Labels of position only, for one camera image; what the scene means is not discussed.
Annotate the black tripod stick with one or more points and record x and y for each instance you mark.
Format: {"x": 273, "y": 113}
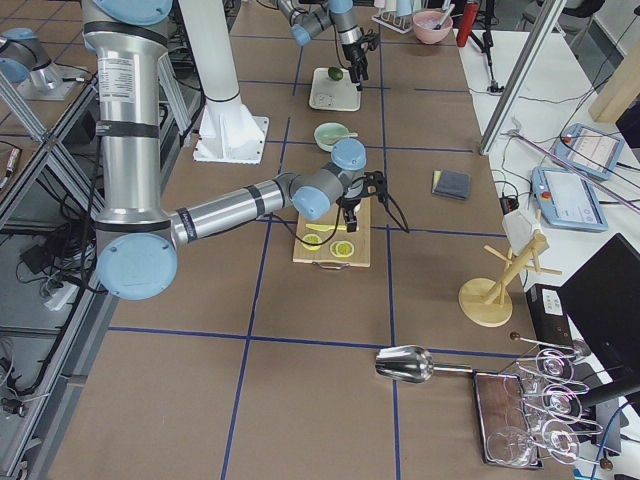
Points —
{"x": 485, "y": 43}

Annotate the metal muddler stick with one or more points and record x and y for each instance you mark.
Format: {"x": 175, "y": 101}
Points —
{"x": 447, "y": 10}

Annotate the aluminium frame post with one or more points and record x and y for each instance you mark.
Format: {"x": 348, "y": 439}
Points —
{"x": 542, "y": 27}

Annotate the wooden mug tree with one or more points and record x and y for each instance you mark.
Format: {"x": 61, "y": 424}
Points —
{"x": 485, "y": 301}

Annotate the black monitor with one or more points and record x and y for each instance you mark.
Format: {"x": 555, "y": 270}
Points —
{"x": 602, "y": 300}

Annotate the yellow plastic knife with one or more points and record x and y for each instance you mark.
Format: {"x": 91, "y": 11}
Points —
{"x": 325, "y": 228}

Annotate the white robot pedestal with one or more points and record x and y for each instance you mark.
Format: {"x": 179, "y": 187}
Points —
{"x": 228, "y": 132}

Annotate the dark glass rack tray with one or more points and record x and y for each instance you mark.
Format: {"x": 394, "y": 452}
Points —
{"x": 498, "y": 402}

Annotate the mint green bowl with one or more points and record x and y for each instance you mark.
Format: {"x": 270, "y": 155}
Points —
{"x": 327, "y": 134}

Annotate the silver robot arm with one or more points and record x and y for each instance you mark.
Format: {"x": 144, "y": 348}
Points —
{"x": 307, "y": 19}
{"x": 136, "y": 239}

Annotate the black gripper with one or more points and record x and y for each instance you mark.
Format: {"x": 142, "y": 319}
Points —
{"x": 353, "y": 53}
{"x": 349, "y": 203}

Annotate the pink bowl with ice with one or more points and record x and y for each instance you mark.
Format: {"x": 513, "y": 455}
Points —
{"x": 429, "y": 28}

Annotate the wooden cutting board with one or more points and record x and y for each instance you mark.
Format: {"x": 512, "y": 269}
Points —
{"x": 315, "y": 248}

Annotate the near blue teach pendant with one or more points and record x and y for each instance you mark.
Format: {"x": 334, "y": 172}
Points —
{"x": 566, "y": 200}

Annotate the grey yellow sponge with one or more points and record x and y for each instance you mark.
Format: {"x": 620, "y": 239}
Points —
{"x": 451, "y": 184}

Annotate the blue teach pendant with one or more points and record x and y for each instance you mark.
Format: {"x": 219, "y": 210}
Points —
{"x": 592, "y": 151}
{"x": 566, "y": 200}

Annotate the green lime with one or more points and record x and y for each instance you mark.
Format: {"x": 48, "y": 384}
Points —
{"x": 335, "y": 73}

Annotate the far blue teach pendant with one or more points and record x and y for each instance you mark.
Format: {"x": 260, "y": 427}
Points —
{"x": 592, "y": 151}

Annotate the metal scoop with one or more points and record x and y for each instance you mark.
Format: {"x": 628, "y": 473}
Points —
{"x": 413, "y": 364}

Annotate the red cylinder bottle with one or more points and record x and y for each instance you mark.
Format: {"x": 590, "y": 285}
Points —
{"x": 466, "y": 23}

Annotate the white rectangular tray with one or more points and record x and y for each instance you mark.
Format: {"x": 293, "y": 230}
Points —
{"x": 327, "y": 94}

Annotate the white wire cup rack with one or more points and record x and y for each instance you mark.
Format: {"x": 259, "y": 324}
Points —
{"x": 390, "y": 19}

